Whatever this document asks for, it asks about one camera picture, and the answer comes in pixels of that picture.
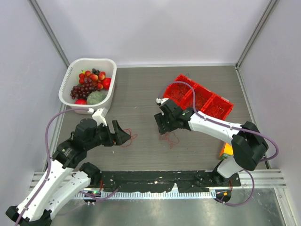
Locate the purple grape bunch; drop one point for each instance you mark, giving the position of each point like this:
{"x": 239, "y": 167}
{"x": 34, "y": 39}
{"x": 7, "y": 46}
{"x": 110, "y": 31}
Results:
{"x": 83, "y": 89}

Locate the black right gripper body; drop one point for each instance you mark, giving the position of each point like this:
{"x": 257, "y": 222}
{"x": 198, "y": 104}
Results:
{"x": 169, "y": 120}

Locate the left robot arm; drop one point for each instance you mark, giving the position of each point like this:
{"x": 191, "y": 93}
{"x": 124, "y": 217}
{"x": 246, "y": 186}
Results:
{"x": 47, "y": 198}

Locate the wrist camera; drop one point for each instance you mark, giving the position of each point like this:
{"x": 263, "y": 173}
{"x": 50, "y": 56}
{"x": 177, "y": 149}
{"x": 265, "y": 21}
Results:
{"x": 160, "y": 101}
{"x": 99, "y": 115}

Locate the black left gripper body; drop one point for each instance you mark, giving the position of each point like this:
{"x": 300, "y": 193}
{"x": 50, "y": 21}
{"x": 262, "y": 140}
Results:
{"x": 103, "y": 136}

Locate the orange yellow carton box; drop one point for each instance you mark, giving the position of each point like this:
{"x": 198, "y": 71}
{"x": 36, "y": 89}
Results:
{"x": 226, "y": 151}

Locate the white plastic basket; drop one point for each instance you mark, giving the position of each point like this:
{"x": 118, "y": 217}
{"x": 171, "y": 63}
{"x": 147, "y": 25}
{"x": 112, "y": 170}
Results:
{"x": 71, "y": 79}

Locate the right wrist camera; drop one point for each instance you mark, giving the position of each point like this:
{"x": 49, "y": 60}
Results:
{"x": 160, "y": 101}

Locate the red compartment tray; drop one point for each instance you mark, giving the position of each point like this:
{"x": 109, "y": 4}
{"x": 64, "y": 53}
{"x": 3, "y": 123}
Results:
{"x": 207, "y": 102}

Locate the red tomato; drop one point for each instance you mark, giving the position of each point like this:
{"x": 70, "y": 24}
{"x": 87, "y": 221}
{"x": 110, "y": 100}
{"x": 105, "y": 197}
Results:
{"x": 80, "y": 102}

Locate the green melon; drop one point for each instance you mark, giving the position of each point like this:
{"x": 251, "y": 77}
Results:
{"x": 95, "y": 97}

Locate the white cable duct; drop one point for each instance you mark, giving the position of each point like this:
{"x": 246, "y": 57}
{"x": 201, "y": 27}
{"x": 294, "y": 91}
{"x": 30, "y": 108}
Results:
{"x": 170, "y": 195}

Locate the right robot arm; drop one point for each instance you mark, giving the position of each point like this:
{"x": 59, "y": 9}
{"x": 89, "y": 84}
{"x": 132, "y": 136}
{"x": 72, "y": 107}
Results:
{"x": 248, "y": 146}

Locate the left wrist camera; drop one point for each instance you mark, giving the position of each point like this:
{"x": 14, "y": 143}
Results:
{"x": 99, "y": 115}

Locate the red apple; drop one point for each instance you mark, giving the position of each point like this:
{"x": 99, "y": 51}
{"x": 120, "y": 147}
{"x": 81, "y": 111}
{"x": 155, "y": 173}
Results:
{"x": 106, "y": 83}

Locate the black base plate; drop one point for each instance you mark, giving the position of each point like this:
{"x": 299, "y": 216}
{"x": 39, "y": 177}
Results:
{"x": 187, "y": 181}

